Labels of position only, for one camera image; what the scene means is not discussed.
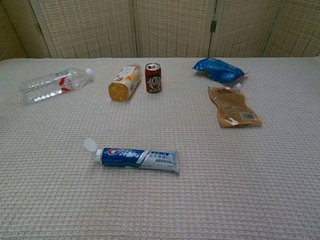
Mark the blue white toothpaste tube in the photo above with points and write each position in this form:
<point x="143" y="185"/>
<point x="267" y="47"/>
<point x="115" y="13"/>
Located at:
<point x="125" y="156"/>

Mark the red cartoon drink can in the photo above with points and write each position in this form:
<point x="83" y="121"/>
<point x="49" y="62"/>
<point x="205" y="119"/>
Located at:
<point x="153" y="80"/>

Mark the yellow tea drink bottle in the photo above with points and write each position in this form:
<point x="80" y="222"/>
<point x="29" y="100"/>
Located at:
<point x="125" y="82"/>

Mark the brown spout pouch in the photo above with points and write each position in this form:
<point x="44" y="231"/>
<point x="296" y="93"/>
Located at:
<point x="232" y="107"/>

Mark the blue snack bag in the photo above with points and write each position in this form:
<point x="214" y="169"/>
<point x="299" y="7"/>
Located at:
<point x="217" y="70"/>

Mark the beige woven tablecloth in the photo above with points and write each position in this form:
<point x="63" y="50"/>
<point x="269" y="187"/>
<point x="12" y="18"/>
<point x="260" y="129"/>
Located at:
<point x="160" y="200"/>

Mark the brass screen hinge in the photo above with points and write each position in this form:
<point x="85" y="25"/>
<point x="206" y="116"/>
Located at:
<point x="213" y="26"/>

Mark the woven folding screen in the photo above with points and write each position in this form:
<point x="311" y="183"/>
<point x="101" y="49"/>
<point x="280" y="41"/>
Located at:
<point x="100" y="27"/>

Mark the clear plastic water bottle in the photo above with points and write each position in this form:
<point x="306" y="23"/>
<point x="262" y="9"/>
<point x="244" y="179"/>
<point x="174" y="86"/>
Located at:
<point x="50" y="83"/>

